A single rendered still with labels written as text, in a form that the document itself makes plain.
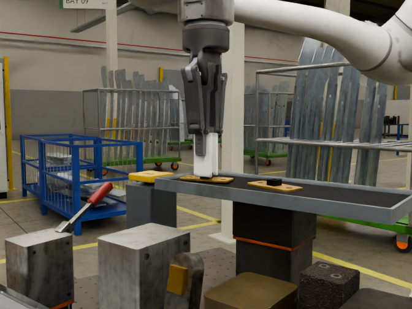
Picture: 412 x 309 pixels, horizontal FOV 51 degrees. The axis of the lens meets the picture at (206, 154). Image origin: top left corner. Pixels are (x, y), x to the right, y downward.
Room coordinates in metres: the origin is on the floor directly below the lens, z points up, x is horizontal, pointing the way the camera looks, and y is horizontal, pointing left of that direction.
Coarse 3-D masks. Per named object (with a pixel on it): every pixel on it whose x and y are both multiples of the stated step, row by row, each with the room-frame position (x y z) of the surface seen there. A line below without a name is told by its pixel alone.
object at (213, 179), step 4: (212, 172) 0.70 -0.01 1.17; (188, 176) 0.72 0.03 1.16; (192, 176) 0.72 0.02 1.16; (212, 176) 0.70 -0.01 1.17; (188, 180) 0.69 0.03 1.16; (192, 180) 0.69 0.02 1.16; (196, 180) 0.68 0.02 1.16; (200, 180) 0.68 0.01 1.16; (204, 180) 0.68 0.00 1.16; (208, 180) 0.67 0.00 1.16; (212, 180) 0.67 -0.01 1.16; (216, 180) 0.67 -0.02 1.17; (220, 180) 0.67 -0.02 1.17; (224, 180) 0.67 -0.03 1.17; (228, 180) 0.67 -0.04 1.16
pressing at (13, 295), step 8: (0, 288) 0.64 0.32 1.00; (8, 288) 0.64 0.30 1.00; (0, 296) 0.62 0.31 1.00; (8, 296) 0.61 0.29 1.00; (16, 296) 0.61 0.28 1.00; (24, 296) 0.61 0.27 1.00; (0, 304) 0.59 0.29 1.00; (8, 304) 0.59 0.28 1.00; (16, 304) 0.59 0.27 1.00; (24, 304) 0.59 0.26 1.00; (32, 304) 0.58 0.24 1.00; (40, 304) 0.58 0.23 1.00
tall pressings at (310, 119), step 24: (312, 48) 5.27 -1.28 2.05; (312, 72) 5.07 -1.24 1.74; (336, 72) 4.86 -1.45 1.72; (360, 72) 4.63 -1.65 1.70; (312, 96) 5.12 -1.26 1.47; (336, 96) 4.86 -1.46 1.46; (384, 96) 4.40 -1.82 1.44; (312, 120) 4.89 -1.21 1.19; (336, 120) 4.69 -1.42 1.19; (288, 144) 5.16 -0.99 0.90; (288, 168) 5.18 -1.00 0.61; (312, 168) 5.02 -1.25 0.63; (336, 168) 4.78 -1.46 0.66; (360, 168) 4.54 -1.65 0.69
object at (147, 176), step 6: (132, 174) 0.78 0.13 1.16; (138, 174) 0.77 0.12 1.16; (144, 174) 0.77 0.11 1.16; (150, 174) 0.77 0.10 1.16; (156, 174) 0.77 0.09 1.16; (162, 174) 0.78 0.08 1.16; (168, 174) 0.78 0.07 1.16; (138, 180) 0.77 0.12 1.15; (144, 180) 0.76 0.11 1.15; (150, 180) 0.75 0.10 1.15
